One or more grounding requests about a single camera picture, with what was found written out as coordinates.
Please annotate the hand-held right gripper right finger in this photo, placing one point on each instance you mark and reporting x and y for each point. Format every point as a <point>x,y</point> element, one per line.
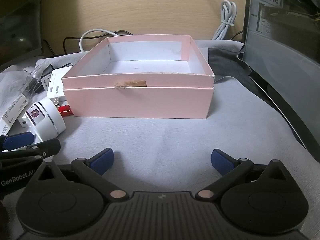
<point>222,162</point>

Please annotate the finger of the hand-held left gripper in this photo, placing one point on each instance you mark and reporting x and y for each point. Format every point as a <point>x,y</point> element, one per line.
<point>20,140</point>
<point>47,147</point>

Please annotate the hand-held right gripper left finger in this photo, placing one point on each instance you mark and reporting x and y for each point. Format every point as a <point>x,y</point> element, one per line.
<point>103,162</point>

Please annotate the white round device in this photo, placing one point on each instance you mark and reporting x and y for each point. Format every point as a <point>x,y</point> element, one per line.
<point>48,127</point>

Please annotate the small white charger cube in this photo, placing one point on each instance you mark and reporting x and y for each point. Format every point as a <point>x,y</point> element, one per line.
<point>25,119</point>

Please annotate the white labelled packet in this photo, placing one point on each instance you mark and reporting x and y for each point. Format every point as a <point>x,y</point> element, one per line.
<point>11,115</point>

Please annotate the black item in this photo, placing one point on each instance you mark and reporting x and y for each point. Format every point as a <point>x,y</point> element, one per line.
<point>32,83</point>

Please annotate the white rectangular adapter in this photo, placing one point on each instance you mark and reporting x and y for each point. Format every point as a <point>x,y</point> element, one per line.
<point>58,85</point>

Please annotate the pink cardboard box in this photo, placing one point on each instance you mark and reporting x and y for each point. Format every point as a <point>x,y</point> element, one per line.
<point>137,102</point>

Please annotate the red tube with gold cap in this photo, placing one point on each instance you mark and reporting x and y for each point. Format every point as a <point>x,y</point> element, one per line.
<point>65,111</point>

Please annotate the grey cloth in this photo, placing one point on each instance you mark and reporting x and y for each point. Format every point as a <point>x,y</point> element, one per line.
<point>162,135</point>

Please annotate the black monitor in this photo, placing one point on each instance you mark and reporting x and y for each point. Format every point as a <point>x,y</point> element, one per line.
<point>20,30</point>

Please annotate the black monitor screen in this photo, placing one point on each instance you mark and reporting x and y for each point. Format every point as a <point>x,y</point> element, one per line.
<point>282,55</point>

